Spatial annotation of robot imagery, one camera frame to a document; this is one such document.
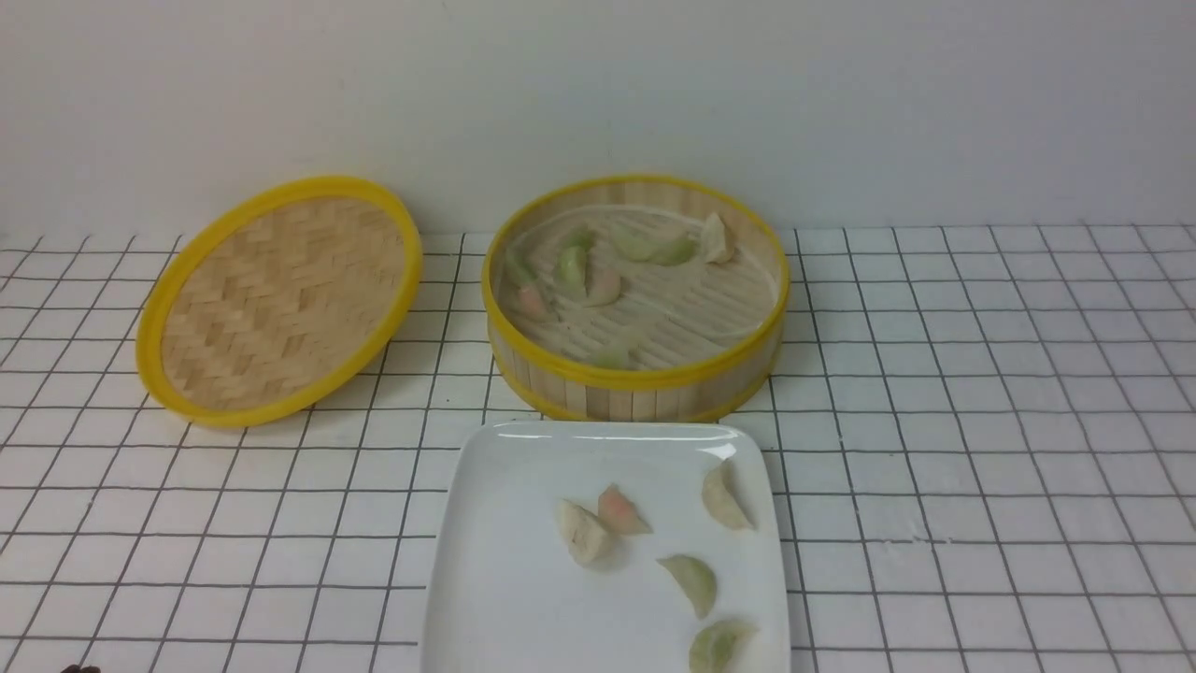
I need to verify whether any pale green dumpling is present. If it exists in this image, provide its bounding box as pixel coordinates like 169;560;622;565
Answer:
657;553;719;620

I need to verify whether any pink dumpling on plate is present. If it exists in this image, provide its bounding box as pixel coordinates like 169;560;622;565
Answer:
597;484;652;536

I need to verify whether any white dumpling on plate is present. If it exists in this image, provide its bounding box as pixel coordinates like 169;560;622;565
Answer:
555;498;615;567

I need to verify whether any white square plate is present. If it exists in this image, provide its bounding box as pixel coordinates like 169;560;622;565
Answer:
420;422;791;672

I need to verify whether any green dumpling front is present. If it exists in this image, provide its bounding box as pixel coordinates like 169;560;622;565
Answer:
588;345;635;371

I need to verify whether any yellow rimmed bamboo steamer basket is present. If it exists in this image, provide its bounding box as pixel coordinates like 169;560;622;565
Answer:
481;175;791;422

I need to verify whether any pale pink dumpling centre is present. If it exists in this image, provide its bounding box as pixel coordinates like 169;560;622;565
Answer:
582;268;622;308

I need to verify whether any pink dumpling left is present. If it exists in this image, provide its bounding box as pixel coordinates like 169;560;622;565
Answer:
517;285;553;322

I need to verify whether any yellow rimmed bamboo steamer lid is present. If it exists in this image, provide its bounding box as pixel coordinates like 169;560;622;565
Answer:
135;176;423;427

